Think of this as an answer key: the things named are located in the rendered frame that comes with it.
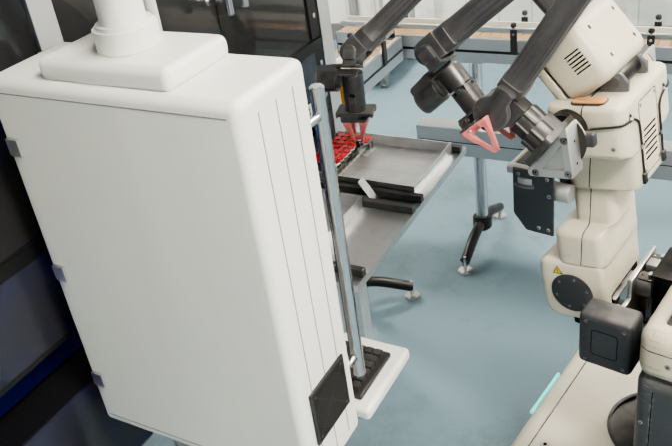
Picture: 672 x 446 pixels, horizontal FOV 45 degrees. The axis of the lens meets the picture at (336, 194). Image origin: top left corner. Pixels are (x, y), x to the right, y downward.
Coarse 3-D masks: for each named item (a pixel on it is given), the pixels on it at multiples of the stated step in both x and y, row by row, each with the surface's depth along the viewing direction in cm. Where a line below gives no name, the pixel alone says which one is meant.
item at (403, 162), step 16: (384, 144) 239; (400, 144) 237; (416, 144) 234; (432, 144) 231; (448, 144) 228; (368, 160) 232; (384, 160) 231; (400, 160) 230; (416, 160) 229; (432, 160) 228; (320, 176) 223; (352, 176) 225; (368, 176) 224; (384, 176) 223; (400, 176) 222; (416, 176) 221; (432, 176) 219; (416, 192) 211
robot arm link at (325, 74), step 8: (344, 48) 209; (352, 48) 209; (344, 56) 209; (352, 56) 209; (336, 64) 212; (344, 64) 210; (352, 64) 210; (360, 64) 216; (320, 72) 215; (328, 72) 214; (320, 80) 214; (328, 80) 213; (328, 88) 214; (336, 88) 214
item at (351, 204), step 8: (344, 200) 212; (352, 200) 210; (360, 200) 209; (344, 208) 211; (352, 208) 205; (360, 208) 209; (328, 216) 208; (344, 216) 202; (352, 216) 206; (328, 224) 205; (344, 224) 202; (328, 232) 196
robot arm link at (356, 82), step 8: (336, 72) 213; (344, 72) 213; (352, 72) 212; (360, 72) 212; (336, 80) 213; (344, 80) 212; (352, 80) 211; (360, 80) 212; (344, 88) 213; (352, 88) 212; (360, 88) 213
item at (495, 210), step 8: (488, 208) 344; (496, 208) 348; (488, 216) 336; (496, 216) 359; (504, 216) 358; (480, 224) 334; (488, 224) 336; (472, 232) 331; (480, 232) 332; (472, 240) 329; (464, 248) 328; (472, 248) 327; (464, 256) 325; (464, 264) 326; (464, 272) 326; (472, 272) 327
